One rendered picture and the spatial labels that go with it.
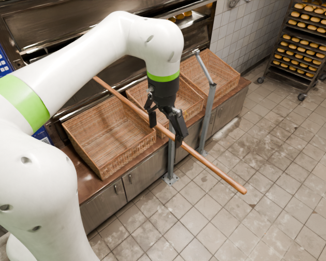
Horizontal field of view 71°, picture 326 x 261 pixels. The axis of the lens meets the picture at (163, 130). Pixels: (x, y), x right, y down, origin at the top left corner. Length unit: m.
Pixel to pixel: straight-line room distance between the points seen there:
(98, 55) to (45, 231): 0.38
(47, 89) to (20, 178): 0.21
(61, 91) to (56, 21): 1.17
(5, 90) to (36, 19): 1.17
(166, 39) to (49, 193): 0.41
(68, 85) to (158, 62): 0.22
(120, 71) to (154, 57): 1.46
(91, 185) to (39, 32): 1.06
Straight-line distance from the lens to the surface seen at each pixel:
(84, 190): 1.82
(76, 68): 0.54
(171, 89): 0.66
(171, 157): 2.12
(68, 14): 1.69
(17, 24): 1.61
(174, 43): 0.58
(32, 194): 0.34
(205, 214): 2.32
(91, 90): 1.93
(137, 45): 0.61
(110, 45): 0.60
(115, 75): 2.01
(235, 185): 1.08
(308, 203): 2.72
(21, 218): 0.36
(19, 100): 0.48
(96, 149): 2.01
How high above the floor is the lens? 2.09
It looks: 47 degrees down
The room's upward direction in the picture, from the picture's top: straight up
